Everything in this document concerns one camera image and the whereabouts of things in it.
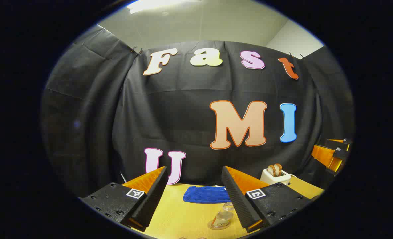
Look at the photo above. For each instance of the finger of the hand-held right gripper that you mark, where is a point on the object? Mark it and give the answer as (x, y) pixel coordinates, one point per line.
(341, 143)
(322, 153)

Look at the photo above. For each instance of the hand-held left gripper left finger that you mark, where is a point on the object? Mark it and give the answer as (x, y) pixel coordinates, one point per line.
(150, 202)

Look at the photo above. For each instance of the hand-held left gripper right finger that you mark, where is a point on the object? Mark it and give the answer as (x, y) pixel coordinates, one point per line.
(236, 199)

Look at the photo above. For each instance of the blue towel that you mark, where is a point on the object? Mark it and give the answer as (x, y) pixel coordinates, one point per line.
(204, 195)

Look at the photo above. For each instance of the white toaster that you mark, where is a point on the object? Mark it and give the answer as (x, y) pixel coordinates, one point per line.
(274, 179)

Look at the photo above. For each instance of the toast slice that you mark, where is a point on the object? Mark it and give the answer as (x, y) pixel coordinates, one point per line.
(271, 170)
(278, 168)

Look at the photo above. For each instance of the black backdrop cloth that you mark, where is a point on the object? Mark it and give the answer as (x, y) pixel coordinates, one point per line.
(183, 116)

